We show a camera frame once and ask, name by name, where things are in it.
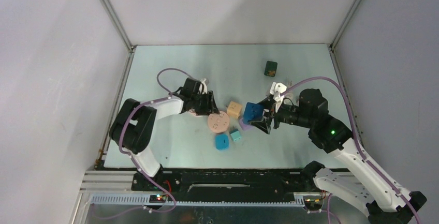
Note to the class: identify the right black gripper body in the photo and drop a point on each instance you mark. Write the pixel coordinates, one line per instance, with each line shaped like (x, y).
(287, 114)

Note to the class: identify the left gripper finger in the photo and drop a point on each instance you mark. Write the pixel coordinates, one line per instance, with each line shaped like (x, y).
(196, 108)
(211, 107)

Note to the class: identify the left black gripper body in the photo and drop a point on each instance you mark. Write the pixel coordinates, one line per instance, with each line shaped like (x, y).
(201, 98)

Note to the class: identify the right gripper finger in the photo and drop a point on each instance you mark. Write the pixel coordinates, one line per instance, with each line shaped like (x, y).
(268, 102)
(263, 124)

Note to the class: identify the dark blue cube socket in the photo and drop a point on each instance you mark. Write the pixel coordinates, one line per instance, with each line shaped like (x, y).
(253, 111)

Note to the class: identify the purple power strip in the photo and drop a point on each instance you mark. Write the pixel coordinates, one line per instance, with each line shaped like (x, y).
(244, 126)

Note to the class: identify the beige cube socket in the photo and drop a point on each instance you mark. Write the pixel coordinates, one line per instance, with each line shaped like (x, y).
(234, 110)

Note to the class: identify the dark green cube socket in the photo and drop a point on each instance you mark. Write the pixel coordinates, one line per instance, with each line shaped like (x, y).
(270, 68)

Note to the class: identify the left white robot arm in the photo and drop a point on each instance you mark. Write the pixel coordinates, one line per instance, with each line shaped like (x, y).
(134, 123)

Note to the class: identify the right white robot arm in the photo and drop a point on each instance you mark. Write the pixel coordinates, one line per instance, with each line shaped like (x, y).
(380, 198)

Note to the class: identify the round pink power strip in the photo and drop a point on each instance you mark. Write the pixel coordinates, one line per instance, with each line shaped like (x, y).
(218, 123)

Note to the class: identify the teal small cube adapter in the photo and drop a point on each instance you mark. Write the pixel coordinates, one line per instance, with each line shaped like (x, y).
(235, 135)

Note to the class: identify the light blue flat adapter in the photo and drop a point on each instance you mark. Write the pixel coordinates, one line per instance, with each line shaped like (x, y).
(221, 142)

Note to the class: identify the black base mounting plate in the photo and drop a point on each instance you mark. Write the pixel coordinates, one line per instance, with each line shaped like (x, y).
(229, 185)

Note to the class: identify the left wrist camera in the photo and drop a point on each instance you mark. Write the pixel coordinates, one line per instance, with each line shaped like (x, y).
(203, 89)

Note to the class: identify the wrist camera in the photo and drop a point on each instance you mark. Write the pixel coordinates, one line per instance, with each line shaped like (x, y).
(279, 92)
(203, 89)

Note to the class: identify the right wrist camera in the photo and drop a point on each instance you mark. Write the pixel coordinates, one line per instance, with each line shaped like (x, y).
(279, 92)

